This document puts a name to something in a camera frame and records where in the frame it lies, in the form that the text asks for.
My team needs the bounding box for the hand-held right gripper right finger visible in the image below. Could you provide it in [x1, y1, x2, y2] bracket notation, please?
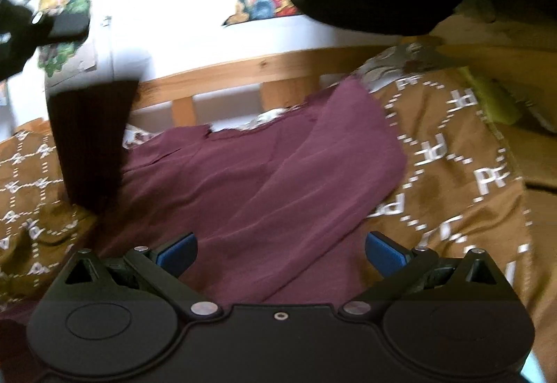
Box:
[340, 230, 509, 319]

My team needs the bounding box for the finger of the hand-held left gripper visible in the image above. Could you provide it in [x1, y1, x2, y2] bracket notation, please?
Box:
[31, 11, 91, 45]

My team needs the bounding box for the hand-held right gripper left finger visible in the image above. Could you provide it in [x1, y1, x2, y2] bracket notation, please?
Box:
[54, 232, 219, 320]

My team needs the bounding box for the maroon garment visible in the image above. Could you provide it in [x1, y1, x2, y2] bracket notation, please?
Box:
[0, 76, 408, 383]

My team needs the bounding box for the brown printed blanket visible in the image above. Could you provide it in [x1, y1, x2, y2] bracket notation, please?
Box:
[0, 70, 540, 316]

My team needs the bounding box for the green cloth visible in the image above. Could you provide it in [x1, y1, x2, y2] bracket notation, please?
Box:
[460, 65, 524, 128]

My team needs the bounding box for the wooden bed frame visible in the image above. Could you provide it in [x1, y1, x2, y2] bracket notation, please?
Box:
[17, 9, 557, 132]

